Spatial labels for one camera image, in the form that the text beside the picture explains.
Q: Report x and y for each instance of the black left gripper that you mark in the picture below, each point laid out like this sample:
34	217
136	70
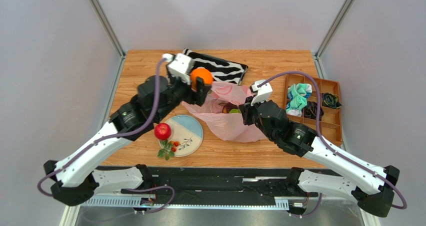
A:
198	97

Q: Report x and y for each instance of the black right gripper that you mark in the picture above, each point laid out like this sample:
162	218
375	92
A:
248	112

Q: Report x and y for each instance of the orange fruit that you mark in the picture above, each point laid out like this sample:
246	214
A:
202	73

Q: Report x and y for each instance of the green star fruit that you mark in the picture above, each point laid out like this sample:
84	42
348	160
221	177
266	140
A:
235	111

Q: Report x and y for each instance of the pink printed plastic bag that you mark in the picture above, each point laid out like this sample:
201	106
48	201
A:
227	127

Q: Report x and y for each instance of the red apple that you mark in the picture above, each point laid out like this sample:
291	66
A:
162	131

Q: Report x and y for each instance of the green leafy sprig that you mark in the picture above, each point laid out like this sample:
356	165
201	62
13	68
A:
167	150

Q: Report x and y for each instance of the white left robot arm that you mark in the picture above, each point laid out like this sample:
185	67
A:
77	177

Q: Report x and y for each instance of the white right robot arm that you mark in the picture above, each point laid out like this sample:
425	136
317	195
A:
369	186

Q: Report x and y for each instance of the zebra striped cloth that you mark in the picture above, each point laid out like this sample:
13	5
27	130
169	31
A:
222	70

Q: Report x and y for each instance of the wooden compartment tray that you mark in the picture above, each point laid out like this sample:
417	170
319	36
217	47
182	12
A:
330	122

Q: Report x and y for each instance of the teal and white socks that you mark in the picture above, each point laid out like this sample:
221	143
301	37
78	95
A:
298	95

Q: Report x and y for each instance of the black rolled socks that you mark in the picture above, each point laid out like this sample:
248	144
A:
310	111

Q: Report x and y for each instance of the white floral plate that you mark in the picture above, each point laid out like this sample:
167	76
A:
187	134

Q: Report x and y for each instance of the dark blue patterned socks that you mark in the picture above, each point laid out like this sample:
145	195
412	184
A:
331	101

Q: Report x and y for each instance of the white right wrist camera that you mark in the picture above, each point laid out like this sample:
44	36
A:
261	91

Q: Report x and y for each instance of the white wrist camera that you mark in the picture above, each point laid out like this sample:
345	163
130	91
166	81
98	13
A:
178	67
261	91

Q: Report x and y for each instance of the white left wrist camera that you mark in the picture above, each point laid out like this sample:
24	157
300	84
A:
178	67

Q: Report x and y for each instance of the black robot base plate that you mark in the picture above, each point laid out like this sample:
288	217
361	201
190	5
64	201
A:
224	186

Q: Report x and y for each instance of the aluminium frame rail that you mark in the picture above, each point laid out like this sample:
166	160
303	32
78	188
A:
108	208

